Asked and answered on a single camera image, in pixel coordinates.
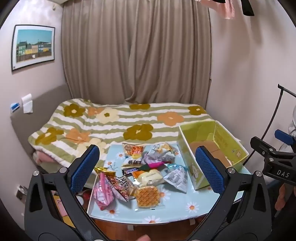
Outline flower striped blanket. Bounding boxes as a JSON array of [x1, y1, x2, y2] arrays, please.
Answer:
[[28, 98, 242, 168]]

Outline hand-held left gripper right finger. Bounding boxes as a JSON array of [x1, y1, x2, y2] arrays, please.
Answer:
[[187, 146, 271, 241]]

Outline white packet yellow print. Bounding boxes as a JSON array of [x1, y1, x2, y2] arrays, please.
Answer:
[[150, 143, 177, 154]]

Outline pink green snack stick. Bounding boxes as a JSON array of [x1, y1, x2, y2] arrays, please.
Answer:
[[139, 162, 173, 171]]

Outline dark chocolate bar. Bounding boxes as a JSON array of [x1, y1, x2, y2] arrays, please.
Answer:
[[122, 167, 141, 178]]

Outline framed wall poster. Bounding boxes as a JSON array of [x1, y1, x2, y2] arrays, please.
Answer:
[[11, 24, 56, 71]]

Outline green cardboard box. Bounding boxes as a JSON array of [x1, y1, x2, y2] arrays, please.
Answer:
[[177, 120, 249, 191]]

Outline black cable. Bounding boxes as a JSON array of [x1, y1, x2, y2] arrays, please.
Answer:
[[245, 84, 296, 160]]

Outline grey padded headboard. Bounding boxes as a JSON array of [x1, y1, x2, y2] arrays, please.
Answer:
[[9, 83, 70, 167]]

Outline pink striped snack packet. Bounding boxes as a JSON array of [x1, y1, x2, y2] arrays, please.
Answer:
[[93, 173, 116, 210]]

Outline person's right hand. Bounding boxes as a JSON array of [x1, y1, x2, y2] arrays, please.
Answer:
[[275, 184, 296, 210]]

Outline black white lettered packet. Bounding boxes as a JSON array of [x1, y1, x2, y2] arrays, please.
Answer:
[[116, 176, 136, 197]]

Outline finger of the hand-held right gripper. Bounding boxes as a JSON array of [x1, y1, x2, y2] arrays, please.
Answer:
[[250, 136, 296, 163], [275, 129, 296, 146]]

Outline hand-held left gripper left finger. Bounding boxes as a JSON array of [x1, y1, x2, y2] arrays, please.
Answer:
[[24, 144, 109, 241]]

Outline clear plastic object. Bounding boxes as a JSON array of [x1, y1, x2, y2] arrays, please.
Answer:
[[288, 120, 296, 149]]

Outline white paper sheet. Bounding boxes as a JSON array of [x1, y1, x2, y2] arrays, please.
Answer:
[[21, 93, 33, 114]]

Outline gold snack packet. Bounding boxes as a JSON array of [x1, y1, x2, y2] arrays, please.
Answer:
[[94, 166, 116, 177]]

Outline orange striped snack packet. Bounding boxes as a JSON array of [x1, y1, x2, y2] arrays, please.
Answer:
[[122, 143, 145, 160]]

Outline pink folded cloth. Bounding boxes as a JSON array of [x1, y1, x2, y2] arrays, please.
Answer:
[[32, 151, 70, 172]]

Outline beige curtain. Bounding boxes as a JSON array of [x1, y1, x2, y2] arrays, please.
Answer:
[[60, 0, 212, 105]]

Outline white packet black lettering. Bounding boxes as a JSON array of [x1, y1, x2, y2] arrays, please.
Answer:
[[121, 158, 145, 168]]

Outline yellow pink box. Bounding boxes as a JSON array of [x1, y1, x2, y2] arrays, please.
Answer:
[[52, 192, 75, 228]]

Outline red patterned triangle packet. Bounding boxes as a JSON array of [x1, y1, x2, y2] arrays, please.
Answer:
[[105, 172, 130, 202]]

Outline pink hanging cloth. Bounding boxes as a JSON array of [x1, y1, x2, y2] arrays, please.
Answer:
[[200, 0, 235, 20]]

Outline cream bread packet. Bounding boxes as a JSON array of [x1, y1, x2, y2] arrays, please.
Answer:
[[134, 169, 166, 187]]

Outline daisy print tablecloth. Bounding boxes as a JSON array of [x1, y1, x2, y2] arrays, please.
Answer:
[[87, 142, 252, 225]]

